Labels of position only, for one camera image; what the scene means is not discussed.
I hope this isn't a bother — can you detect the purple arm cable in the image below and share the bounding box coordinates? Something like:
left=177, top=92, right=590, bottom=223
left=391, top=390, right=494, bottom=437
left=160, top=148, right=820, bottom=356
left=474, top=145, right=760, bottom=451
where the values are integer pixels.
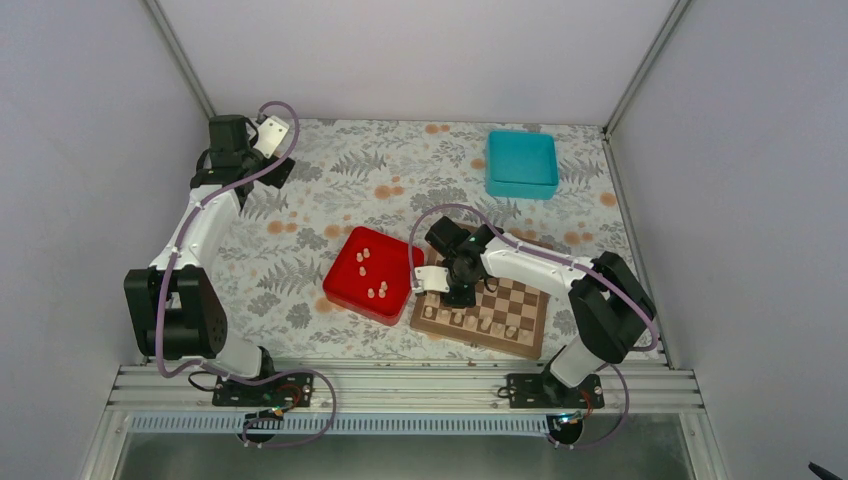
left=407, top=203, right=662, bottom=452
left=153, top=100, right=339, bottom=450

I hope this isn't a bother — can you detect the aluminium corner frame post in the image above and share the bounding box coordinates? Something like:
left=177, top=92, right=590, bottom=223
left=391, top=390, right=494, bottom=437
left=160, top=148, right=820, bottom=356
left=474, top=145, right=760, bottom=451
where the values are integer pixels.
left=141, top=0, right=216, bottom=119

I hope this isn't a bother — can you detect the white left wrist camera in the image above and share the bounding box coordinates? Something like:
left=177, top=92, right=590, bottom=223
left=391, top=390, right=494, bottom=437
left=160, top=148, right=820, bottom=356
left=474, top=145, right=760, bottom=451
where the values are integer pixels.
left=253, top=116, right=290, bottom=158

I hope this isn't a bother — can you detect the red square plastic tray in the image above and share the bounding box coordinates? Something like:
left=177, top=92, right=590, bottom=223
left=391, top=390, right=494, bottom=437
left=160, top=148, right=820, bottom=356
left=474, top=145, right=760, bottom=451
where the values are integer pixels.
left=322, top=226, right=425, bottom=327

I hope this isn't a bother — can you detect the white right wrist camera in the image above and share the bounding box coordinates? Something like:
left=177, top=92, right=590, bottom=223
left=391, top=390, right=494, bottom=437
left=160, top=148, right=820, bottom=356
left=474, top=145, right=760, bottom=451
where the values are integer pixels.
left=412, top=265, right=450, bottom=294

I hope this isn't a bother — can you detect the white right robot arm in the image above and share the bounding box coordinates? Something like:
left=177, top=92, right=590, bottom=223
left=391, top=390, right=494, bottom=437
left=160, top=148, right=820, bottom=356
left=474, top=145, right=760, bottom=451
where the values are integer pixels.
left=410, top=217, right=658, bottom=410

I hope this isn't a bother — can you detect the right aluminium frame post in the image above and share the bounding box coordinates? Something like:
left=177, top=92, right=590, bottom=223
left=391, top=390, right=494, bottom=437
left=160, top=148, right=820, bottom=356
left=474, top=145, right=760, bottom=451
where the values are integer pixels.
left=603, top=0, right=693, bottom=141

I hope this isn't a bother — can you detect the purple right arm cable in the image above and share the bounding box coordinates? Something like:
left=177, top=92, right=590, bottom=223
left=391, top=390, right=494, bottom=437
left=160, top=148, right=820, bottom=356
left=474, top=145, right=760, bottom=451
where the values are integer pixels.
left=407, top=203, right=662, bottom=452

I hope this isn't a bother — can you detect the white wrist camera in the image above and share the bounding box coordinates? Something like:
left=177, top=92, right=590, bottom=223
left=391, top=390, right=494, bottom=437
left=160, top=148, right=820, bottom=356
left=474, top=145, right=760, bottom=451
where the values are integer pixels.
left=412, top=265, right=450, bottom=294
left=253, top=116, right=290, bottom=158

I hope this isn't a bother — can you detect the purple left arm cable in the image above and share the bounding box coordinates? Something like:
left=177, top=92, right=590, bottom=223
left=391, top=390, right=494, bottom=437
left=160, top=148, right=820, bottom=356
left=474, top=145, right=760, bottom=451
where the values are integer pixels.
left=153, top=100, right=339, bottom=450

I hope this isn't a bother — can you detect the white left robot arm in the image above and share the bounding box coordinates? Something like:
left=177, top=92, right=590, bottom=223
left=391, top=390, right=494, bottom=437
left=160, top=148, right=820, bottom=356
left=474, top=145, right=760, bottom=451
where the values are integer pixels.
left=123, top=115, right=295, bottom=406

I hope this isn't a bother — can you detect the teal square plastic bin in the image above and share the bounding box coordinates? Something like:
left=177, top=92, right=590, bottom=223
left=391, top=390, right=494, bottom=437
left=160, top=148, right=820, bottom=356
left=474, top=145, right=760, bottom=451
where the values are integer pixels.
left=485, top=130, right=559, bottom=200

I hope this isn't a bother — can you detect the aluminium front rail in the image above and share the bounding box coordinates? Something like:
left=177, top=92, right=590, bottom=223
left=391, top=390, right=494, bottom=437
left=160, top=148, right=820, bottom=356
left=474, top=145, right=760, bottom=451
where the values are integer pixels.
left=82, top=360, right=728, bottom=479

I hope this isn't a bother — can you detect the wooden chessboard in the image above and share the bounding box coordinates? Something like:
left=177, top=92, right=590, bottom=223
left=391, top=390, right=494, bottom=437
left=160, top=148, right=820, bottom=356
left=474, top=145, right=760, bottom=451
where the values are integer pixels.
left=410, top=279, right=550, bottom=360

